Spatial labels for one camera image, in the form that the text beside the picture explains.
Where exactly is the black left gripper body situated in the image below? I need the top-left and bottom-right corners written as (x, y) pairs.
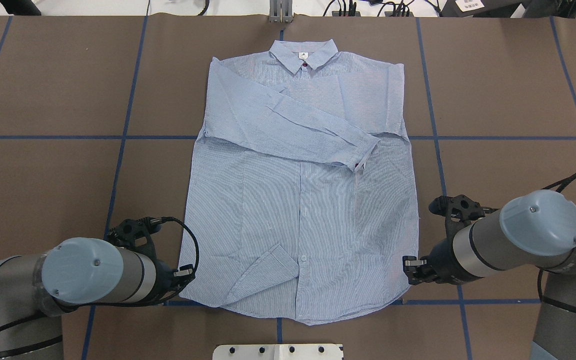
top-left (106, 217), bottom-right (197, 304)

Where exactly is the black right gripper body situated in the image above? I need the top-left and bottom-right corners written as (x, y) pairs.
top-left (402, 194), bottom-right (494, 286)

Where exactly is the blue striped button shirt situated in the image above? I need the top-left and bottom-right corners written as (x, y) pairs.
top-left (180, 39), bottom-right (419, 326)

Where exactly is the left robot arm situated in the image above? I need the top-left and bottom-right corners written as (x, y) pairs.
top-left (0, 216), bottom-right (200, 360)

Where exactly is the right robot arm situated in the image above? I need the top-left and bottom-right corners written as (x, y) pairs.
top-left (402, 189), bottom-right (576, 360)

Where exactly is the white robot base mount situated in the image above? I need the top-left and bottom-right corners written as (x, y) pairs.
top-left (212, 343), bottom-right (345, 360)

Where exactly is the aluminium frame post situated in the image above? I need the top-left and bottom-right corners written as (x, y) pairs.
top-left (269, 0), bottom-right (294, 24)

